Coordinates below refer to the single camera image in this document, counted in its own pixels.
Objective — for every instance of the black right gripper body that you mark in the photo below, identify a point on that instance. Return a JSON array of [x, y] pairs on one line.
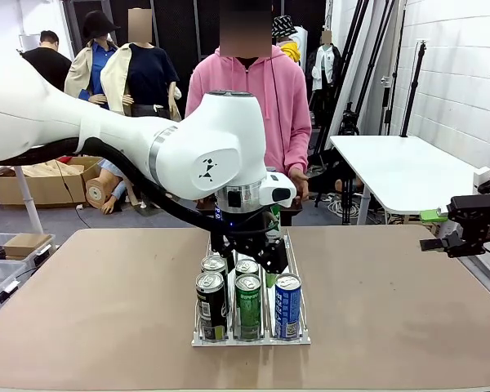
[[479, 220]]

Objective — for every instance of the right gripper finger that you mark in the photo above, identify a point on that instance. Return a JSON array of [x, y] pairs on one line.
[[433, 215], [437, 245]]

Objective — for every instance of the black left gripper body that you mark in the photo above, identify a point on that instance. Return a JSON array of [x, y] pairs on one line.
[[245, 234]]

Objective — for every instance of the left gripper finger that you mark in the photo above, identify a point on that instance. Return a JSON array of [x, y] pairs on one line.
[[275, 259], [221, 247]]

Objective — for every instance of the person's pink-sleeved left forearm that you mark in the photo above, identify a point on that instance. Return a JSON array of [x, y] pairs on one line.
[[300, 147]]

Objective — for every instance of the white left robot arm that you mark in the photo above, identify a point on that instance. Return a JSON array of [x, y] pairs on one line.
[[208, 143]]

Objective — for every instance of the person in pink hoodie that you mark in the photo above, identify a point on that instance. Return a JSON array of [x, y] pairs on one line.
[[286, 102]]

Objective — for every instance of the person's left hand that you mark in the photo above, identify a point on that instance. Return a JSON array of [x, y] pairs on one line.
[[301, 181]]

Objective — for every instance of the black Pepsi can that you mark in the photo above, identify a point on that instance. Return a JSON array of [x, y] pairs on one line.
[[213, 264], [211, 306]]

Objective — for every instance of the green soda can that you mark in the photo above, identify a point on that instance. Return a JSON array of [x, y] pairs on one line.
[[275, 228], [247, 267], [248, 306]]

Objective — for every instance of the blue Pocari Sweat can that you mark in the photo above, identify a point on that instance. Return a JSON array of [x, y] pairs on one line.
[[218, 212], [288, 306]]

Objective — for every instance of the white side table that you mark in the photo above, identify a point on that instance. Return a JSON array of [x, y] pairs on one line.
[[404, 171]]

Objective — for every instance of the white can dispenser rack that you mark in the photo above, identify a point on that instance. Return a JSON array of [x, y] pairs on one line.
[[251, 342]]

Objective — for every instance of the black tripod stand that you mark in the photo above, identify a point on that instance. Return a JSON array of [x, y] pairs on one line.
[[412, 90]]

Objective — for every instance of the lying mannequin torso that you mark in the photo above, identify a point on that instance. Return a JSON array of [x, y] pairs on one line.
[[106, 188]]

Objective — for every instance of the leaning black poles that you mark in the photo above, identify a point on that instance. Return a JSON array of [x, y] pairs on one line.
[[363, 61]]

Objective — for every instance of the clear lidded storage box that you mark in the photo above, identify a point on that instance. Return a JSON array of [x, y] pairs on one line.
[[41, 253], [0, 286]]

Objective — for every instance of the mannequin with white jacket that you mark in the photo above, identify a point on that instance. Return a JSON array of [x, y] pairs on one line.
[[326, 69]]

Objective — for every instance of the mannequin with navy top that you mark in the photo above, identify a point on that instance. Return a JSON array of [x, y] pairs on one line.
[[147, 81]]

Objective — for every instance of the large cardboard box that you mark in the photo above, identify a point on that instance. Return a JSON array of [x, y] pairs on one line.
[[36, 188]]

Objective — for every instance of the small cardboard box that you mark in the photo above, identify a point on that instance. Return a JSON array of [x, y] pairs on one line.
[[26, 244]]

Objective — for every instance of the white work table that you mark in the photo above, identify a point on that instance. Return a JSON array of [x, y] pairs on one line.
[[26, 196]]

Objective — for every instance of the mannequin with yellow hoodie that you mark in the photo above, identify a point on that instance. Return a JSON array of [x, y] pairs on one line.
[[288, 36]]

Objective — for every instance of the mannequin with black hat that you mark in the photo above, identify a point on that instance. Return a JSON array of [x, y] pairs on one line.
[[92, 73]]

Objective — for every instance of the man in black shirt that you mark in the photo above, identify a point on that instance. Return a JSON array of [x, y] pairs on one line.
[[47, 61]]

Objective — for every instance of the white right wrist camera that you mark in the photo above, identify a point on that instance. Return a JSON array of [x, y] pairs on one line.
[[481, 179]]

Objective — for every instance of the black camera tripod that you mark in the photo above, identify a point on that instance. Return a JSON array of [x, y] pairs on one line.
[[348, 120]]

